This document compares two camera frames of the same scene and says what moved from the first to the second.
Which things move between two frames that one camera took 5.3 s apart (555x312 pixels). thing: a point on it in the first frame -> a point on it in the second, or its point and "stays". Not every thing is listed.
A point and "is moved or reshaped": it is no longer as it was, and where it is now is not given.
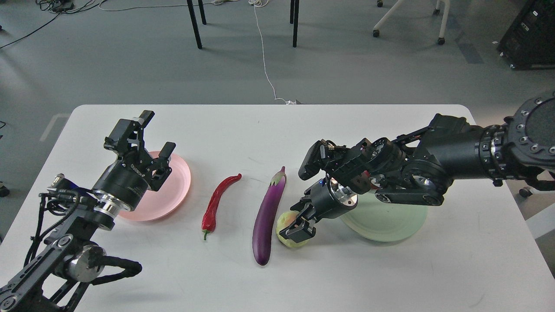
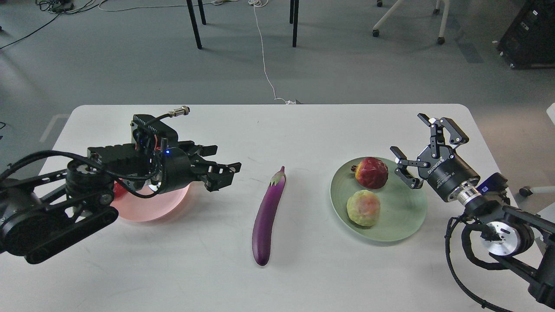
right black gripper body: [323, 204] -> [447, 173]
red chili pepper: [208, 221] is moved or reshaped
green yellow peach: [284, 220] -> [363, 207]
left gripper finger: [162, 170] -> [190, 147]
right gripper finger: [305, 207] -> [402, 171]
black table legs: [201, 5] stays
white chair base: [441, 39] stays
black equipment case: [529, 42] stays
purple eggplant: [268, 204] stays
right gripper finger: [299, 232] -> [457, 137]
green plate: [373, 219] stays
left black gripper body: [127, 180] -> [179, 168]
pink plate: [155, 205] stays
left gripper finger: [127, 137] -> [213, 175]
